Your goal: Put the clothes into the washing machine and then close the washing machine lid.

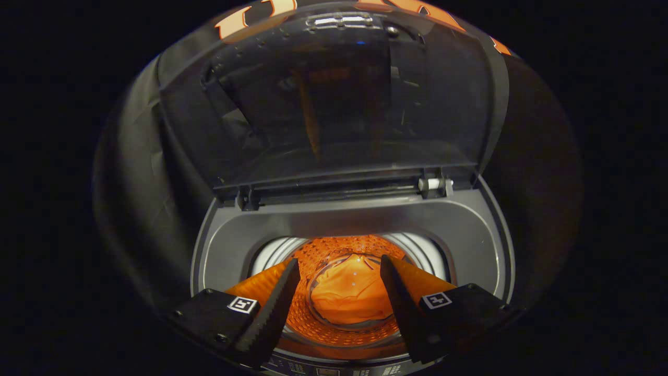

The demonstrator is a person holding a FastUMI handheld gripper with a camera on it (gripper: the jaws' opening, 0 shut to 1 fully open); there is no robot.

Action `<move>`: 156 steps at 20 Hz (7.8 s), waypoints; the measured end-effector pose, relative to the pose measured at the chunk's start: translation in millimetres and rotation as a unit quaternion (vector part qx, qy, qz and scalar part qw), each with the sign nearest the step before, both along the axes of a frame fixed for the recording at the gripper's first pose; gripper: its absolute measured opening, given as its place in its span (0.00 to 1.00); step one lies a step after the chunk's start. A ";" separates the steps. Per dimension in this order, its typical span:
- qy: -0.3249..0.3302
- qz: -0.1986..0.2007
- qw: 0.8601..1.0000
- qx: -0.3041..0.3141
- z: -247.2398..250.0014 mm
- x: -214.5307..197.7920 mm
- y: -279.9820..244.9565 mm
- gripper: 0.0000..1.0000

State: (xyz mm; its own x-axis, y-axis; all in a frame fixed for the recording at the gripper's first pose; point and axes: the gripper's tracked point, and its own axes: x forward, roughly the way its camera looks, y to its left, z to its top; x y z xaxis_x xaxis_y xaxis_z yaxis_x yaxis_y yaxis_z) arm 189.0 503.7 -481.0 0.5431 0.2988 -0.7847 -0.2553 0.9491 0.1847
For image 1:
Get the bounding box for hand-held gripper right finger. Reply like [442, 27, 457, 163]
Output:
[379, 254, 523, 365]

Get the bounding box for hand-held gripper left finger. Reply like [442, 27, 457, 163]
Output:
[170, 258, 302, 369]

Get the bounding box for yellow polo shirt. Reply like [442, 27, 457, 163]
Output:
[311, 254, 395, 327]

